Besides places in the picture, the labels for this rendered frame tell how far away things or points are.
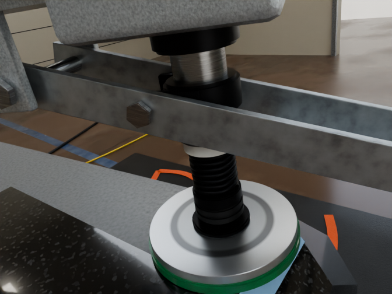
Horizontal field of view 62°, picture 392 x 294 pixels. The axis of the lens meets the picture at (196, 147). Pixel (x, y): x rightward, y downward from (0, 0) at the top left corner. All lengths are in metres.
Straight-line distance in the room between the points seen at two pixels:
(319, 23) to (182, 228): 5.08
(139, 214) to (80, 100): 0.26
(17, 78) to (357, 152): 0.36
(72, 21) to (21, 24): 5.65
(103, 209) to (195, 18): 0.43
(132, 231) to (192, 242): 0.13
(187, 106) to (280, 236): 0.22
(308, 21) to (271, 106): 5.07
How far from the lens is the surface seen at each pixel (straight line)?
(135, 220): 0.57
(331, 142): 0.34
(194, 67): 0.36
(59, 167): 0.85
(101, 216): 0.61
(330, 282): 0.55
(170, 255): 0.45
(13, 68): 0.40
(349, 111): 0.45
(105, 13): 0.30
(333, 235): 1.75
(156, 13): 0.28
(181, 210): 0.52
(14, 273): 0.57
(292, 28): 5.63
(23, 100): 0.41
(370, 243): 1.75
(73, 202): 0.68
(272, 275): 0.43
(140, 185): 0.66
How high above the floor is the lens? 1.17
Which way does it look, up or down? 25 degrees down
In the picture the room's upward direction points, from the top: 9 degrees counter-clockwise
